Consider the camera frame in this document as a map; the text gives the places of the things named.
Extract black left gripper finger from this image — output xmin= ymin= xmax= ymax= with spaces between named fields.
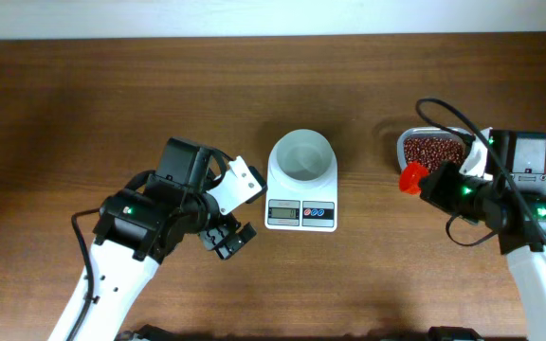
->
xmin=198 ymin=223 xmax=257 ymax=260
xmin=246 ymin=166 xmax=267 ymax=204

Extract orange plastic measuring scoop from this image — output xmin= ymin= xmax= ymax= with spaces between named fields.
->
xmin=398 ymin=162 xmax=429 ymax=195

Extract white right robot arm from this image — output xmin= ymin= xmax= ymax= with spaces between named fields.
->
xmin=419 ymin=129 xmax=546 ymax=340

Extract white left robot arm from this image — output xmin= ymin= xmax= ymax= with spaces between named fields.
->
xmin=50 ymin=137 xmax=267 ymax=340

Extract white digital kitchen scale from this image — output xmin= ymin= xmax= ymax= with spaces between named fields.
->
xmin=264 ymin=141 xmax=339 ymax=233

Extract white metal bowl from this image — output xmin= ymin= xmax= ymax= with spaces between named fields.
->
xmin=273 ymin=129 xmax=334 ymax=181

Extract clear plastic bean container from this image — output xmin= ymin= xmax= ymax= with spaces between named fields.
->
xmin=396 ymin=127 xmax=473 ymax=171

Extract red adzuki beans in container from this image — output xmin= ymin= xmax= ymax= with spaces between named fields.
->
xmin=403 ymin=137 xmax=465 ymax=172

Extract black right camera cable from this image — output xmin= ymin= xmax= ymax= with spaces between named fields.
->
xmin=414 ymin=97 xmax=546 ymax=309

